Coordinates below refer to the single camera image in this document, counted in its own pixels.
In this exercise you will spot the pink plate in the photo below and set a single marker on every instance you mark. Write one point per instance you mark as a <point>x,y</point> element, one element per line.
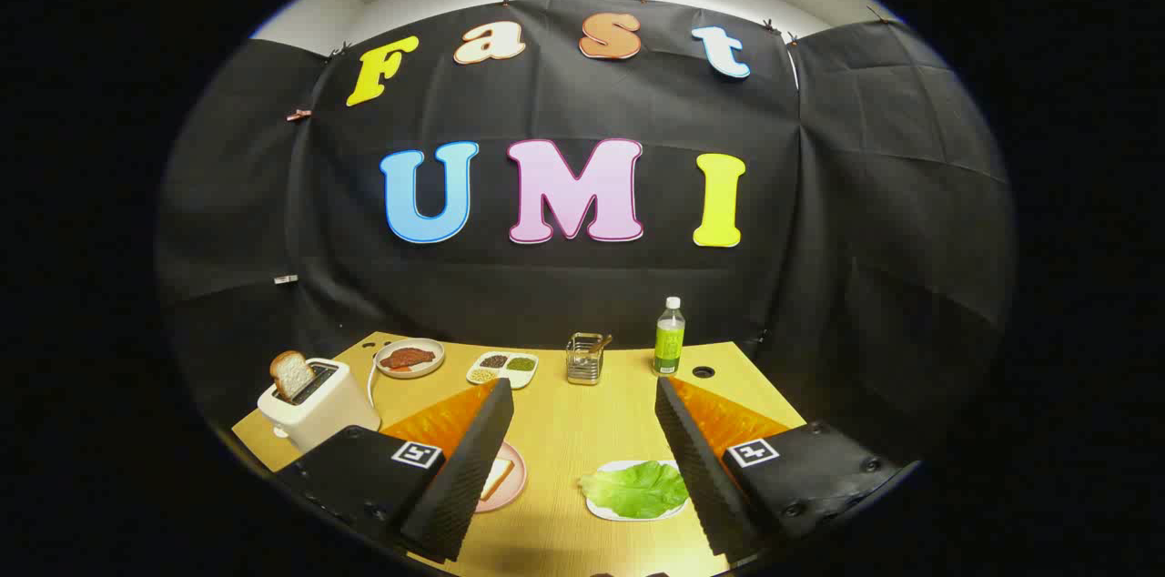
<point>516,486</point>

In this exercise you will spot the white round plate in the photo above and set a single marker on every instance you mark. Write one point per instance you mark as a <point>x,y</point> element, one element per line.
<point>410,342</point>

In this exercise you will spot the white rounded rectangular plate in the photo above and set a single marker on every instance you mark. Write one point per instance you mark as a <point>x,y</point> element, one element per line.
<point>602,512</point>

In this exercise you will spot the heap of dark beans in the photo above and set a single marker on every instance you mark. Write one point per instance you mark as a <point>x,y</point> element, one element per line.
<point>493,361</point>

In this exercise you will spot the heap of green beans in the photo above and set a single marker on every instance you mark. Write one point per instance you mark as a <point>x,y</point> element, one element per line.
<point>521,364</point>

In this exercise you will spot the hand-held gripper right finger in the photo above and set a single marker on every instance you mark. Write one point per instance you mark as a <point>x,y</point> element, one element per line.
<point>696,468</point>

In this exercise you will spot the heap of yellow beans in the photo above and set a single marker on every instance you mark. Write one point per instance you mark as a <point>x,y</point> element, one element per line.
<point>482,375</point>

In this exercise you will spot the black backdrop cloth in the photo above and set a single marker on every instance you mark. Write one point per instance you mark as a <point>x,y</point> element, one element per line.
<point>592,286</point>

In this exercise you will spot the brown meat slice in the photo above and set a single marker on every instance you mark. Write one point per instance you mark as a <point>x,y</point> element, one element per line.
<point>408,358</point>

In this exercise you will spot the toasted bread slice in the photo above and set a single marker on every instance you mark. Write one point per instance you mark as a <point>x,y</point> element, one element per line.
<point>291,374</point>

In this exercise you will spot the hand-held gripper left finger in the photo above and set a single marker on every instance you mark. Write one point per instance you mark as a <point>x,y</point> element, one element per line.
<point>473,468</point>

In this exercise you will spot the green lettuce leaf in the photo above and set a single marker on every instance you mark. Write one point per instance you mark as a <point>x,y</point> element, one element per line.
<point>637,488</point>

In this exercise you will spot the green label bottle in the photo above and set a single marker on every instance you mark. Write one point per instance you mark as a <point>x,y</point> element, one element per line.
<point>669,345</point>

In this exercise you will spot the white divided dish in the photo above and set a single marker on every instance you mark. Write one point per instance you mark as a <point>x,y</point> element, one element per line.
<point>521,379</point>

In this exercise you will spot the white bread slice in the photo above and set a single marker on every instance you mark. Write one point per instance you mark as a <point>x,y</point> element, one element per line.
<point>498,477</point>

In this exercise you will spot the white toaster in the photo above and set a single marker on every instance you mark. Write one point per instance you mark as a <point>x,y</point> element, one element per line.
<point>328,409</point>

